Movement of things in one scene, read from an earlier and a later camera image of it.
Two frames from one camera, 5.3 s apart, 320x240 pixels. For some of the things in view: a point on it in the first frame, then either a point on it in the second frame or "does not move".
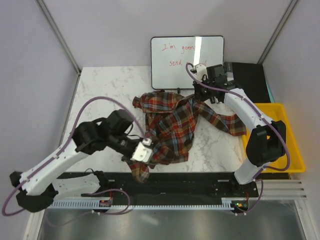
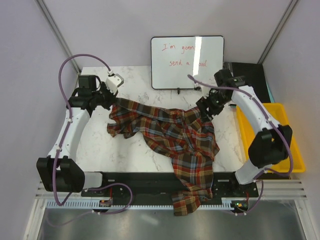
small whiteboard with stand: [169, 55] does not move
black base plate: [196, 186] does not move
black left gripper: [125, 158] to [112, 97]
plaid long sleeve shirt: [170, 117] to [183, 137]
